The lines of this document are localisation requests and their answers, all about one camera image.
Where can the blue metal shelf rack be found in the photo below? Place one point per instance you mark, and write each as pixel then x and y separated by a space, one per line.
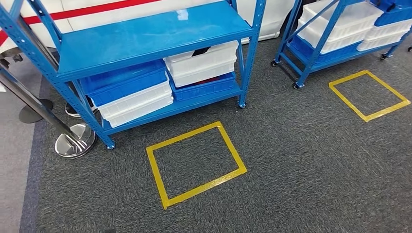
pixel 145 35

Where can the red item in crate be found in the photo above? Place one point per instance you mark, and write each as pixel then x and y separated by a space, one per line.
pixel 209 81

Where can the yellow floor tape square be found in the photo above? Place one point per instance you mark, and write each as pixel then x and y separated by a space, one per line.
pixel 154 173

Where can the blue wheeled rack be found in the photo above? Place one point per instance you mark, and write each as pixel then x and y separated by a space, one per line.
pixel 309 54

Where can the white car with red stripe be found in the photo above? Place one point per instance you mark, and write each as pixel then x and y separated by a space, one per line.
pixel 96 4

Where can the chrome stanchion post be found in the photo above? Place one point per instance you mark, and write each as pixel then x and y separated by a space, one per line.
pixel 74 141
pixel 72 111

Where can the black stanchion post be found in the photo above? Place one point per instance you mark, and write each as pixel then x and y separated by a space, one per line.
pixel 32 112

